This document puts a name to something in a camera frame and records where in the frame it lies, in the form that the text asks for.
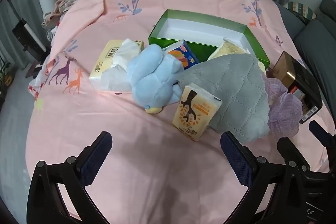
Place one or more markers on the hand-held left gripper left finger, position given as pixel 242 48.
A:
pixel 97 155

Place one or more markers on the potted green plant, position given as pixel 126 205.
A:
pixel 4 69

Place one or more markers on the blue orange tissue pack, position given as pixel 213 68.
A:
pixel 183 53

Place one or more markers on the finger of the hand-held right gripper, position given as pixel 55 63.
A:
pixel 287 148
pixel 321 134

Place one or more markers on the grey sofa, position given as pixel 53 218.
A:
pixel 315 40

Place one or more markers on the striped patterned cushion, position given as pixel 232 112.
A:
pixel 302 10

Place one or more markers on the tree print tissue pack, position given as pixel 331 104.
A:
pixel 194 111

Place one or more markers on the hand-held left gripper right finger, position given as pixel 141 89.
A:
pixel 236 158

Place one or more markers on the pink deer print tablecloth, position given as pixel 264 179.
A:
pixel 131 161

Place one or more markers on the light blue plush toy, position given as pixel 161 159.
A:
pixel 149 74

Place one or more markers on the gold black tin box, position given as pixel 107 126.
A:
pixel 302 74

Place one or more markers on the white red printed cloth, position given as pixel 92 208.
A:
pixel 35 82

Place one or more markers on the cream beige knitted hat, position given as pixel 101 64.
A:
pixel 231 49

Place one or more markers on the pile of pink clothes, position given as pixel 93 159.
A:
pixel 57 8

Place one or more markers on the grey quilted cloth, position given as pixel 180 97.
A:
pixel 231 87

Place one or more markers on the black stand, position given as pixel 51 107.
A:
pixel 26 35

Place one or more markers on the purple mesh bath pouf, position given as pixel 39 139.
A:
pixel 283 111

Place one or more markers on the white lampshade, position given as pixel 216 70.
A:
pixel 48 2

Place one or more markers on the green cardboard box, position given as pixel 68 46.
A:
pixel 204 49

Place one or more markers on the large yellow tissue pack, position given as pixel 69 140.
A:
pixel 105 56

